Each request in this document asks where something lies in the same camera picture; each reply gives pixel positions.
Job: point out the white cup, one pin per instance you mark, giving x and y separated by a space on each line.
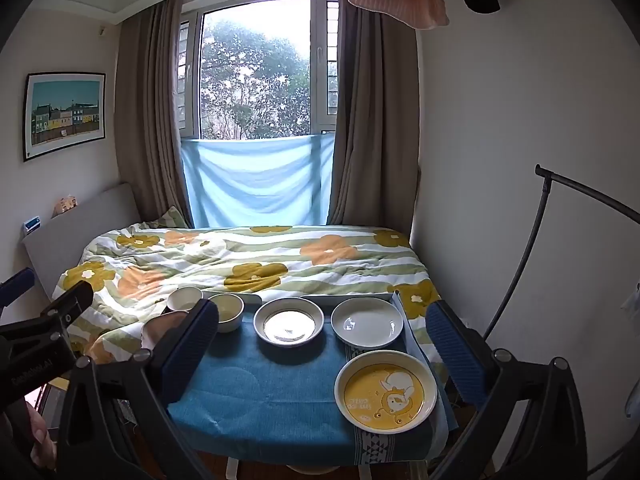
182 297

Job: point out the white bowl with dark rim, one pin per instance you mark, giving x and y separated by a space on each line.
289 325

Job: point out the floral striped blanket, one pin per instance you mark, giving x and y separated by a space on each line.
300 260

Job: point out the black curved stand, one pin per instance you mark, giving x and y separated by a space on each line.
590 187

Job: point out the blue tablecloth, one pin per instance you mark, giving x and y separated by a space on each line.
260 390

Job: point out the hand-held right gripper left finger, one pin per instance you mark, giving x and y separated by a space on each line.
192 347

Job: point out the pink square bowl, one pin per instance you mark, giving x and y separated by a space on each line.
160 330

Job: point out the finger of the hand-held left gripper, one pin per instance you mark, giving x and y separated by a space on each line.
70 305
17 285

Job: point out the brown curtain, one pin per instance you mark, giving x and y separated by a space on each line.
145 110
375 135

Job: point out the framed wall picture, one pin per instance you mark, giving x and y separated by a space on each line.
65 115

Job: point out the person's left hand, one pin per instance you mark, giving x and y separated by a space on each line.
42 440

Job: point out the small blue white device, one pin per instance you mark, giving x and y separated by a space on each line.
32 224

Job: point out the window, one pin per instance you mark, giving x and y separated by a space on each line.
255 70

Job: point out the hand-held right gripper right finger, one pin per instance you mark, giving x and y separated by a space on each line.
455 355

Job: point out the grey headboard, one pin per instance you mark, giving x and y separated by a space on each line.
90 220

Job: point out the yellow bear plate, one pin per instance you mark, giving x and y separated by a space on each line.
370 395

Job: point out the plain white plate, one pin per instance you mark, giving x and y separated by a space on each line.
367 322

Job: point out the green checked pillow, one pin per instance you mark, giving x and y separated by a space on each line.
170 217

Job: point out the small cream cup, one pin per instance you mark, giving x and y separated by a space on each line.
227 310

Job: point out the light blue window cloth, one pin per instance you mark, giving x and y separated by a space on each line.
255 180

